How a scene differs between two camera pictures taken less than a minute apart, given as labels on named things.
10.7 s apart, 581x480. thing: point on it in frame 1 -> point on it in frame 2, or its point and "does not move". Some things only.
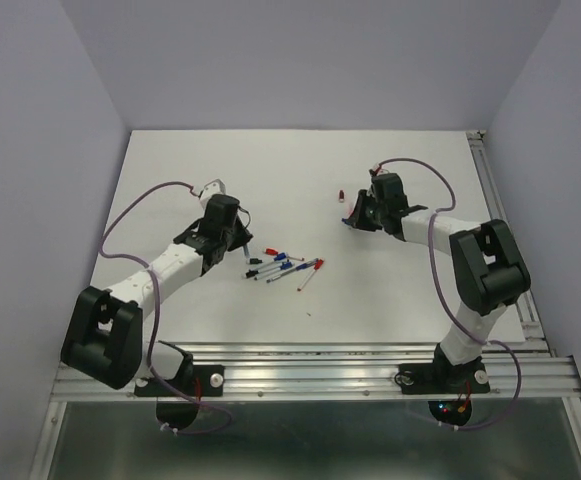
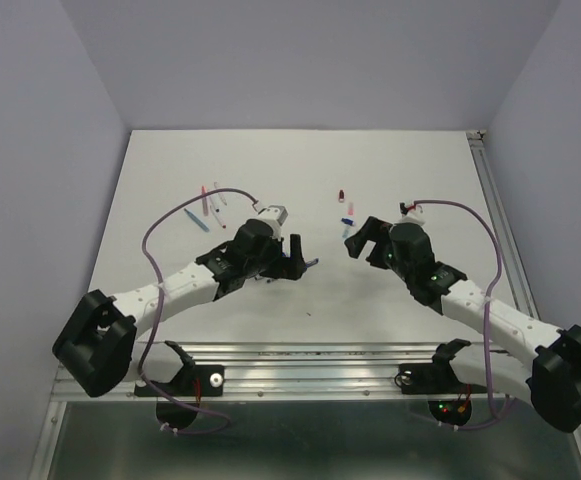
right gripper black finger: [361, 214] -> [373, 230]
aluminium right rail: [536, 342] does not move
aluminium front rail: [519, 370] does not move
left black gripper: [242, 235] -> [293, 265]
